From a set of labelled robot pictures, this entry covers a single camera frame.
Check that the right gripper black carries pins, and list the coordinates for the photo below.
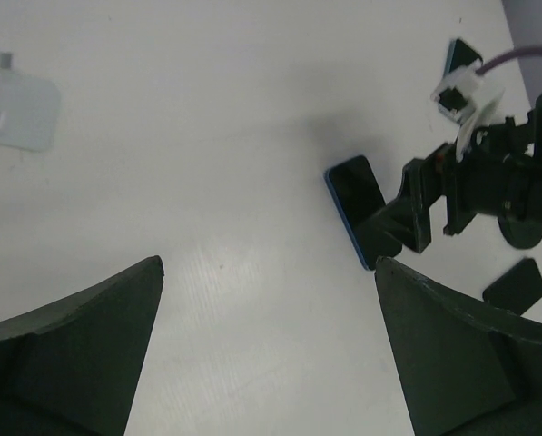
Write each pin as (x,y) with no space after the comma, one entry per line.
(492,178)

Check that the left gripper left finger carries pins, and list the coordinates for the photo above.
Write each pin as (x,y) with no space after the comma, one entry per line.
(72,366)

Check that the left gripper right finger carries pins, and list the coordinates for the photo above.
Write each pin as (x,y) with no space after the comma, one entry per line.
(465,367)

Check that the black phone blue edge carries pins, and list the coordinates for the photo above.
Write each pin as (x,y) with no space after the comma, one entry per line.
(357,196)

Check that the white folding phone stand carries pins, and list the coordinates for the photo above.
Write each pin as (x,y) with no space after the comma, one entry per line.
(29,108)

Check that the black round base phone holder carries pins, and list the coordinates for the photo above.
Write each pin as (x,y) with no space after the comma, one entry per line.
(520,235)

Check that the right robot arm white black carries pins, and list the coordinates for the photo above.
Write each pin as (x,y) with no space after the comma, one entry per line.
(530,132)

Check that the black phone near front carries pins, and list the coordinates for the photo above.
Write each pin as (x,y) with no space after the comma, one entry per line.
(518,289)

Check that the black phone teal edge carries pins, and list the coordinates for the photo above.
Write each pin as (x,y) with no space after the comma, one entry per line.
(460,56)

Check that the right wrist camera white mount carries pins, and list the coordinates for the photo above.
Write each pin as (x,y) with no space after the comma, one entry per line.
(468,99)

